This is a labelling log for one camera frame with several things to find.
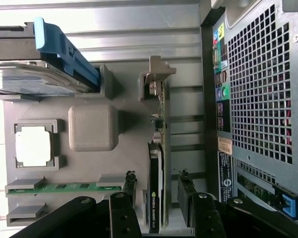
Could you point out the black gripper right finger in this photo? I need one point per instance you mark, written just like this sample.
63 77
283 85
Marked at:
203 215

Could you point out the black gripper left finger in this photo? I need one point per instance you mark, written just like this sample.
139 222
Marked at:
121 213

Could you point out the green RAM stick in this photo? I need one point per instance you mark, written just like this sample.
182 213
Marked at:
64 188

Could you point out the blue case latch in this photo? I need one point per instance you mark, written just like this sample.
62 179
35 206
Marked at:
290 205

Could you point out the grey printed parts rack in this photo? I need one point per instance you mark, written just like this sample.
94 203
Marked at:
94 129

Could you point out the silver CPU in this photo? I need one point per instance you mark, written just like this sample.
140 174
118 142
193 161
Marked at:
33 146

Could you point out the open black PC case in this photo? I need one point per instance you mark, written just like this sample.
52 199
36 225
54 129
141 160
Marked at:
258 99

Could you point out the hard disk in blue caddy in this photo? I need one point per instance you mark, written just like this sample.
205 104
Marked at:
27 49

